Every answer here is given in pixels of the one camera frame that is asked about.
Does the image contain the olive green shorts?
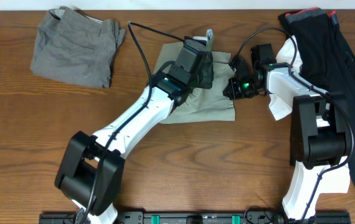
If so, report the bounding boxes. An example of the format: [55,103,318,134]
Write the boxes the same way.
[151,29,235,124]

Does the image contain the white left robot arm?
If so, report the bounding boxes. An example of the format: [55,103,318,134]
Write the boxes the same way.
[55,37,214,223]

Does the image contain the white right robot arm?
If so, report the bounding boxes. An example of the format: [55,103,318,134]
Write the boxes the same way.
[223,44,354,223]

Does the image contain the black garment with red trim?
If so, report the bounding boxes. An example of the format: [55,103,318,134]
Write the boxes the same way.
[278,7,355,186]

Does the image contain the grey folded shorts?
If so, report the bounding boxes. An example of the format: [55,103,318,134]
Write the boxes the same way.
[31,6,126,88]

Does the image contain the white printed t-shirt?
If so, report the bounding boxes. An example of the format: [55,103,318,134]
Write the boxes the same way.
[266,36,354,194]

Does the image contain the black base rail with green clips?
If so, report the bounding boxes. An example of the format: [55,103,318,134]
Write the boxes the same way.
[39,209,351,224]

